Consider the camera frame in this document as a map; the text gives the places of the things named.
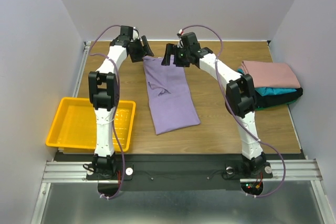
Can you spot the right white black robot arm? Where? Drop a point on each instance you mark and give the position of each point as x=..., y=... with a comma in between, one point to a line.
x=238, y=91

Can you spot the black folded t shirt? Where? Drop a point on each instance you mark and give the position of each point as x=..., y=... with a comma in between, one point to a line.
x=270, y=101

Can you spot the teal folded t shirt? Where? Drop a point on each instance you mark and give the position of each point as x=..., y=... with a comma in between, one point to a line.
x=272, y=91

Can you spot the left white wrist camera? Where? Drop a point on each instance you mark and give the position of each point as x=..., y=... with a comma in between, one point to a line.
x=135, y=35

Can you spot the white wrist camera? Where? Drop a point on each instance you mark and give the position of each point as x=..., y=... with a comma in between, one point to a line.
x=135, y=35
x=179, y=34

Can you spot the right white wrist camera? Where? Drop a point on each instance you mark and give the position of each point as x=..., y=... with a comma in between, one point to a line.
x=179, y=34

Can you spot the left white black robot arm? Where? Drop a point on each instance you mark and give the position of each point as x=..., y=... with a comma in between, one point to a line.
x=104, y=95

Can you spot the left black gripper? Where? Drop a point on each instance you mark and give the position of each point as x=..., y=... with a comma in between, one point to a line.
x=139, y=57

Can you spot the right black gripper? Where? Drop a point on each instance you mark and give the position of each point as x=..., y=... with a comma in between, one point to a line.
x=171, y=54

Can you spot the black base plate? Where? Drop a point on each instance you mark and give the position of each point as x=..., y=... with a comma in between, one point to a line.
x=159, y=172

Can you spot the purple t shirt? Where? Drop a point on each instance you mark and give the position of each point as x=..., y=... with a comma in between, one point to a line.
x=170, y=100

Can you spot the pink folded t shirt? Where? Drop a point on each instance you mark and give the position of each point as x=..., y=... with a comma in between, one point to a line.
x=270, y=74

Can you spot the yellow plastic tray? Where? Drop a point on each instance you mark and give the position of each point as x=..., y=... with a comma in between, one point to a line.
x=74, y=126

